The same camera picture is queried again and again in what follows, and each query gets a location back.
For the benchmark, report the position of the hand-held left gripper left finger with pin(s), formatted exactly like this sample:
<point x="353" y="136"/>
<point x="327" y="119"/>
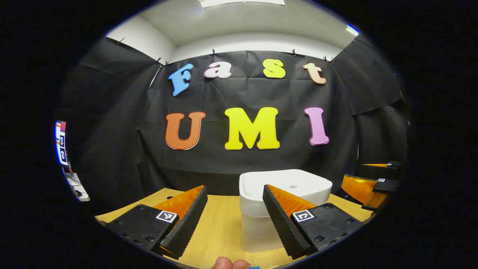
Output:
<point x="188" y="224"/>

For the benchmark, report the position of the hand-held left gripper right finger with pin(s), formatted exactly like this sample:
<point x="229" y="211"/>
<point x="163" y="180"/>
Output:
<point x="282" y="224"/>

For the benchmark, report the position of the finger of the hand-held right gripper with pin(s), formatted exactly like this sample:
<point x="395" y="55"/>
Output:
<point x="388" y="185"/>
<point x="373" y="172"/>

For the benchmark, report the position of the white desktop garbage bin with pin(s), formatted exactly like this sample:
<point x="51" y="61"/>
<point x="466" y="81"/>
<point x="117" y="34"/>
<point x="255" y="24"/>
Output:
<point x="257" y="228"/>

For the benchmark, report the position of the wooden desktop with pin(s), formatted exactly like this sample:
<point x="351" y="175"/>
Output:
<point x="224" y="224"/>

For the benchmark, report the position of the black backdrop cloth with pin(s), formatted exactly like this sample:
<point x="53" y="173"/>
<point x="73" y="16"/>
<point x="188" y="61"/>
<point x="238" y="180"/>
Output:
<point x="224" y="168"/>

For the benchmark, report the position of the white side table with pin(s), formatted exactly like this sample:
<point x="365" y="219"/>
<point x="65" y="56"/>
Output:
<point x="76" y="186"/>

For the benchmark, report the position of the small ceiling light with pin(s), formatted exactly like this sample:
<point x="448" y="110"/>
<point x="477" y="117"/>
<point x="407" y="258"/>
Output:
<point x="352" y="30"/>

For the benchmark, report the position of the computer monitor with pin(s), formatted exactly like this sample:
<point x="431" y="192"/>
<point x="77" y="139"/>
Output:
<point x="61" y="145"/>

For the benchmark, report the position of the row of small cloth clips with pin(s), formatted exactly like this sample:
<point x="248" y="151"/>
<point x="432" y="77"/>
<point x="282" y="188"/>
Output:
<point x="213" y="52"/>

